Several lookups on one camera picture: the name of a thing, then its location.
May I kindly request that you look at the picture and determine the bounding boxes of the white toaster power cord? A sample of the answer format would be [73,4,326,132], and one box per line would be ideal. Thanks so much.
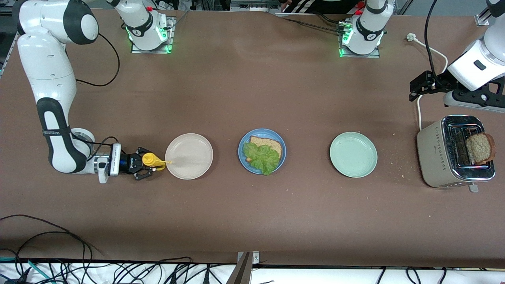
[406,33,449,131]

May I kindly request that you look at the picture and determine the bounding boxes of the black hanging cables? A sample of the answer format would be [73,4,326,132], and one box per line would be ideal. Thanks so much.
[377,267,447,284]

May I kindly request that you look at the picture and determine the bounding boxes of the teal cable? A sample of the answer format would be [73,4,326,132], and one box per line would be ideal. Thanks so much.
[0,256,52,283]

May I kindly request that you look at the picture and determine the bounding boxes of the silver metal table bracket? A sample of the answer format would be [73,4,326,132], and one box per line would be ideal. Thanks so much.
[237,251,260,265]

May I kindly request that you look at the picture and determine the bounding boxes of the beige round plate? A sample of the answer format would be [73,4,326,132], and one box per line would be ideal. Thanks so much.
[165,133,214,180]

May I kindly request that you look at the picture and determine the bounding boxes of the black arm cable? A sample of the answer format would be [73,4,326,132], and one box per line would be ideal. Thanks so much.
[71,33,120,162]
[425,0,439,79]

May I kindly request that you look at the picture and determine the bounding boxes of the yellow mustard squeeze bottle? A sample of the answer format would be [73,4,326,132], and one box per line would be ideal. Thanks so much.
[142,153,173,172]

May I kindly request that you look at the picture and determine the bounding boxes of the black table cable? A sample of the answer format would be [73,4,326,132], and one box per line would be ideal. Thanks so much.
[276,16,343,34]

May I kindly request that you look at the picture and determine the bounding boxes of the brown bread slice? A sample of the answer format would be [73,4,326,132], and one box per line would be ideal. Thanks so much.
[248,135,283,162]
[466,132,496,165]

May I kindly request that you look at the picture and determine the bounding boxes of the grey aluminium profile leg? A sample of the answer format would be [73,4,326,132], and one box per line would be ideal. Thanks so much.
[226,252,253,284]

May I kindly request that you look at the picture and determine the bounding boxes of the aluminium frame rail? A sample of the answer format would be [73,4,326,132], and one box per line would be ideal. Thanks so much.
[0,34,19,75]
[475,7,494,26]

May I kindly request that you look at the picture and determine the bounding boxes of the metal frame piece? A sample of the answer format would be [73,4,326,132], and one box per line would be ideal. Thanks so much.
[230,0,282,12]

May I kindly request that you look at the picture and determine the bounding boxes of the black looping floor cable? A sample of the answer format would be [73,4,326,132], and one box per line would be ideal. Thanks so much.
[0,215,94,273]

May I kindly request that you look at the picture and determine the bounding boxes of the beige chrome toaster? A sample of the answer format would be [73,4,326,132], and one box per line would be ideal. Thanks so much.
[416,114,496,193]

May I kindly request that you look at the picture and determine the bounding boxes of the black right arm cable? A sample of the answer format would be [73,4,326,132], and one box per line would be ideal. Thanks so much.
[71,33,120,162]

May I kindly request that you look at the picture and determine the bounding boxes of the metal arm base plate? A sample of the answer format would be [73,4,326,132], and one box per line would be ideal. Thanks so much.
[337,22,381,59]
[131,17,174,54]

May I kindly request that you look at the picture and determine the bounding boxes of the black floor cable bundle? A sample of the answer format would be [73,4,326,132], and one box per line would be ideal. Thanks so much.
[0,256,237,284]

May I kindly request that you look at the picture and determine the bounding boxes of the blue round plate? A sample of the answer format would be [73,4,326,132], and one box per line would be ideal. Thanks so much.
[238,128,287,175]

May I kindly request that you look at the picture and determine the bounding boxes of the green lettuce leaf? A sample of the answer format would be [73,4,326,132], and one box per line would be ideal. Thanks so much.
[242,142,281,176]

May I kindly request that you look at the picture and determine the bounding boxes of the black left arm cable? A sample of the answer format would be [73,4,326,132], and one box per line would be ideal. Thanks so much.
[425,0,439,79]

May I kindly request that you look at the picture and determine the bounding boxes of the light green round plate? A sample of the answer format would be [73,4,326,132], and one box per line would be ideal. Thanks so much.
[329,132,378,178]

